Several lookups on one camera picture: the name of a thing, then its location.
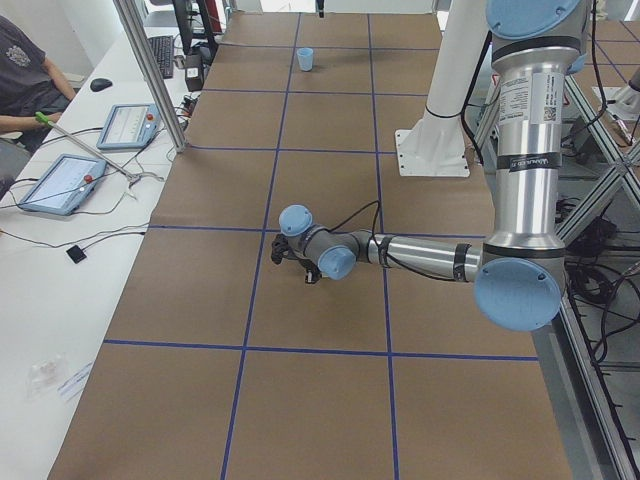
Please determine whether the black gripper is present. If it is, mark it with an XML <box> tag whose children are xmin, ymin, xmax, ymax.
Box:
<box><xmin>299</xmin><ymin>259</ymin><xmax>320</xmax><ymax>284</ymax></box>

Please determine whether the light blue plastic cup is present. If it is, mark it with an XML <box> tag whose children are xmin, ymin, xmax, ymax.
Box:
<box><xmin>296</xmin><ymin>47</ymin><xmax>314</xmax><ymax>72</ymax></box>

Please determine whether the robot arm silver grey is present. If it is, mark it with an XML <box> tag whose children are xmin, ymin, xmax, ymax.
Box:
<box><xmin>271</xmin><ymin>1</ymin><xmax>594</xmax><ymax>331</ymax></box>

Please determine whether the black box with label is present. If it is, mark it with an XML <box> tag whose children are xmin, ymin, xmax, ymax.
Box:
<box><xmin>184</xmin><ymin>53</ymin><xmax>205</xmax><ymax>92</ymax></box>

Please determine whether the black keyboard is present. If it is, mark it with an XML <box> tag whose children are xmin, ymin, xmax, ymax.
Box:
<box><xmin>147</xmin><ymin>35</ymin><xmax>174</xmax><ymax>79</ymax></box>

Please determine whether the far blue teach pendant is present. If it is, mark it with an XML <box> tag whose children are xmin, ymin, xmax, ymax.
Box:
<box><xmin>96</xmin><ymin>103</ymin><xmax>160</xmax><ymax>151</ymax></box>

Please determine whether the blue teach pendant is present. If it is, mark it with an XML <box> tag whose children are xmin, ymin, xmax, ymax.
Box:
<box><xmin>96</xmin><ymin>103</ymin><xmax>160</xmax><ymax>151</ymax></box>
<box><xmin>18</xmin><ymin>154</ymin><xmax>107</xmax><ymax>216</ymax></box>

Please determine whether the small black square device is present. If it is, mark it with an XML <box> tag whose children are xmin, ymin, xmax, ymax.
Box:
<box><xmin>66</xmin><ymin>245</ymin><xmax>87</xmax><ymax>264</ymax></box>

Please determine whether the black computer mouse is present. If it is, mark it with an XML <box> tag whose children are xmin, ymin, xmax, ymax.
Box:
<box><xmin>90</xmin><ymin>78</ymin><xmax>113</xmax><ymax>92</ymax></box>

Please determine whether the near blue teach pendant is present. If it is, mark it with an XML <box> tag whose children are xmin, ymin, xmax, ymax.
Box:
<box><xmin>18</xmin><ymin>154</ymin><xmax>107</xmax><ymax>216</ymax></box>

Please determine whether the clear plastic bag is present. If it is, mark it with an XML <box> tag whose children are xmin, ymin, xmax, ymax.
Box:
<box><xmin>26</xmin><ymin>354</ymin><xmax>68</xmax><ymax>400</ymax></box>

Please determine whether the seated person dark shirt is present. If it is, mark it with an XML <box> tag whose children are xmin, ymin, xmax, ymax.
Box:
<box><xmin>1</xmin><ymin>17</ymin><xmax>76</xmax><ymax>154</ymax></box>

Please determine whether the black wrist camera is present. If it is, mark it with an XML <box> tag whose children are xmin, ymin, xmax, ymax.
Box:
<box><xmin>271</xmin><ymin>233</ymin><xmax>292</xmax><ymax>265</ymax></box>

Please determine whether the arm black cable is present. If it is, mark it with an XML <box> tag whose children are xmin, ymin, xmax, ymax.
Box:
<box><xmin>327</xmin><ymin>200</ymin><xmax>466</xmax><ymax>284</ymax></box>

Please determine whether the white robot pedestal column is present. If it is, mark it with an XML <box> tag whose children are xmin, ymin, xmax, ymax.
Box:
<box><xmin>395</xmin><ymin>0</ymin><xmax>488</xmax><ymax>178</ymax></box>

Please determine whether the aluminium frame post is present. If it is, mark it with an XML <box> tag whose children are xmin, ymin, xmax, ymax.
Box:
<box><xmin>113</xmin><ymin>0</ymin><xmax>186</xmax><ymax>153</ymax></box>

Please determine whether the green handled reacher stick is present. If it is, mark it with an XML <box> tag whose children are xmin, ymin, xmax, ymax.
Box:
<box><xmin>35</xmin><ymin>112</ymin><xmax>165</xmax><ymax>187</ymax></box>

